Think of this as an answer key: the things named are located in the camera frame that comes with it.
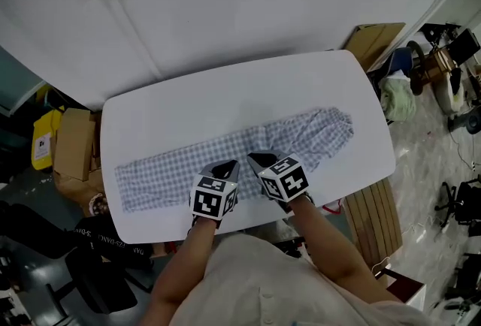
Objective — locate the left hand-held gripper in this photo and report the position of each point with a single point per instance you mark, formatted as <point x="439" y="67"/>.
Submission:
<point x="210" y="200"/>

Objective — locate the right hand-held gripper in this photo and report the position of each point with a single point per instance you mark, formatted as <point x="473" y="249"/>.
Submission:
<point x="285" y="180"/>

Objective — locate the blue checkered pants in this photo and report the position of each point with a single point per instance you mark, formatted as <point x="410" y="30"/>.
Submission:
<point x="169" y="174"/>

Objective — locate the person's left forearm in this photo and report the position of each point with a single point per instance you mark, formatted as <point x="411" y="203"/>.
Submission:
<point x="184" y="264"/>

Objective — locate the person's right forearm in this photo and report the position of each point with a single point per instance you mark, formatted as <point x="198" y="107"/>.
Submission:
<point x="327" y="242"/>

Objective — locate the red and white bag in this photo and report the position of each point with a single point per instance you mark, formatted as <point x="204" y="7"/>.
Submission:
<point x="333" y="207"/>

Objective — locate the wooden slat panel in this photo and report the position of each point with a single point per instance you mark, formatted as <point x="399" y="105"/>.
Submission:
<point x="374" y="219"/>

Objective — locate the person's white shirt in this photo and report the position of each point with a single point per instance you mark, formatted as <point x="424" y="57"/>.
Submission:
<point x="270" y="287"/>

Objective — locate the black jacket with white print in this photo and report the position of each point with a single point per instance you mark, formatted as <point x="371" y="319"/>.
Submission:
<point x="101" y="238"/>

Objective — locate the brown paper bag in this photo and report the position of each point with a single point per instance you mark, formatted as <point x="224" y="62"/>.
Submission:
<point x="75" y="185"/>

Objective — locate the pale green stuffed bag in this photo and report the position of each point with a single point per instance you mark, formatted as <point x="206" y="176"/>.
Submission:
<point x="398" y="97"/>

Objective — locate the black office chair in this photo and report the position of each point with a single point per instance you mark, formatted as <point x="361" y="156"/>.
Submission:
<point x="97" y="287"/>

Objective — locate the tall brown cardboard box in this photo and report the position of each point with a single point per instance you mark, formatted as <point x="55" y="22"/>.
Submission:
<point x="74" y="144"/>

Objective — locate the flat cardboard sheet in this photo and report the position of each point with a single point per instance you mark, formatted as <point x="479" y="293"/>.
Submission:
<point x="376" y="41"/>

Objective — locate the blue chair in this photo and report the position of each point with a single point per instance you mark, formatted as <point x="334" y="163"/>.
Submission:
<point x="400" y="59"/>

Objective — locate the black rubber wheel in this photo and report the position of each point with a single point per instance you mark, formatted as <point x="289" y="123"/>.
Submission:
<point x="415" y="65"/>

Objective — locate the yellow plastic bin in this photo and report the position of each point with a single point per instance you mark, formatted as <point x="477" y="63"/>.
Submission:
<point x="45" y="140"/>

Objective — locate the black swivel chair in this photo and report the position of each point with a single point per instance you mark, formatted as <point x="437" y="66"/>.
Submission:
<point x="464" y="204"/>

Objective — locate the black floor fan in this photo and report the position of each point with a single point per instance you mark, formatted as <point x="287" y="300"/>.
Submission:
<point x="466" y="121"/>

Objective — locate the white power strip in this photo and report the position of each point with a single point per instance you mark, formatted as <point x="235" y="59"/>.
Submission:
<point x="476" y="166"/>

